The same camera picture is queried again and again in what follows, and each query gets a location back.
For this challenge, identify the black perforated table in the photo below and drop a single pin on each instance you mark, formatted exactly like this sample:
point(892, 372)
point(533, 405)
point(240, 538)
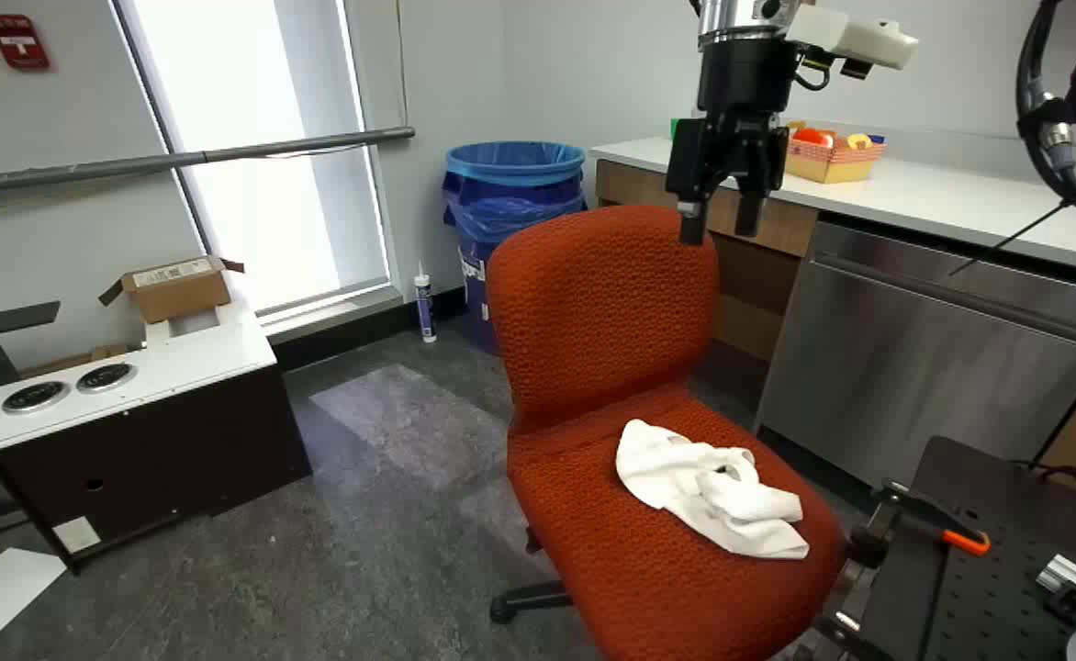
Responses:
point(999, 490)

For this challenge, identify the white countertop wooden cabinets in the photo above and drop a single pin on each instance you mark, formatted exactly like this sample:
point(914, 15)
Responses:
point(928, 188)

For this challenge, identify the white waffle towel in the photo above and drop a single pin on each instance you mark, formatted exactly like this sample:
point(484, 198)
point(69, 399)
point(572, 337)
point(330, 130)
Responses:
point(705, 490)

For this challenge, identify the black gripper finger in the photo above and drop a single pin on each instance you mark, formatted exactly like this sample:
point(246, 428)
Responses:
point(759, 166)
point(691, 166)

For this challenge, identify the white bottle on floor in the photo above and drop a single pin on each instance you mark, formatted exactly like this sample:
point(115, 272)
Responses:
point(424, 315)

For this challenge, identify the yellow box with items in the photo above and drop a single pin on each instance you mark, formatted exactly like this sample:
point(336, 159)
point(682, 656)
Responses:
point(836, 163)

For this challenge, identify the grey wall handrail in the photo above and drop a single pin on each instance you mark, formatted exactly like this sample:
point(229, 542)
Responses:
point(191, 156)

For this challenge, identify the clear floor mat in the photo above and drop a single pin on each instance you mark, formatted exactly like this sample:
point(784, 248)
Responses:
point(403, 423)

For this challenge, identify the blue lined trash bin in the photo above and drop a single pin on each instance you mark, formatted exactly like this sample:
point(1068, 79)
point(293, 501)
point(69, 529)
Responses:
point(513, 198)

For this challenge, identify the red fire alarm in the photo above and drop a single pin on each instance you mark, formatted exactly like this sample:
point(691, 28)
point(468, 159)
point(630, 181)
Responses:
point(16, 41)

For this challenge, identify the large bright window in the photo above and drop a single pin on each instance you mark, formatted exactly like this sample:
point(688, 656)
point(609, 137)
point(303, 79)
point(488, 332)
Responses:
point(254, 75)

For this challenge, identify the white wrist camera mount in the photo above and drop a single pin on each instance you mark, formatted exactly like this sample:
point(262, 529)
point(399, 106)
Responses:
point(852, 37)

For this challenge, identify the red fabric office chair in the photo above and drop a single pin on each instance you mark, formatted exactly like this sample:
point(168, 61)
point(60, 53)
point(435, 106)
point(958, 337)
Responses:
point(595, 308)

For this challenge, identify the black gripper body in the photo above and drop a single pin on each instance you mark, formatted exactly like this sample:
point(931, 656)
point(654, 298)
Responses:
point(745, 79)

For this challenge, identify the stainless steel dishwasher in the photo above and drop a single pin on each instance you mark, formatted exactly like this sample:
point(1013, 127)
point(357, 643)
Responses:
point(905, 356)

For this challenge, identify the open cardboard box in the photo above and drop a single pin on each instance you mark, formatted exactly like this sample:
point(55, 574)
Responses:
point(175, 292)

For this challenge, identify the black desk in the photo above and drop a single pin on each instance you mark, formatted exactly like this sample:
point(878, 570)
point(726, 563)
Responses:
point(5, 321)

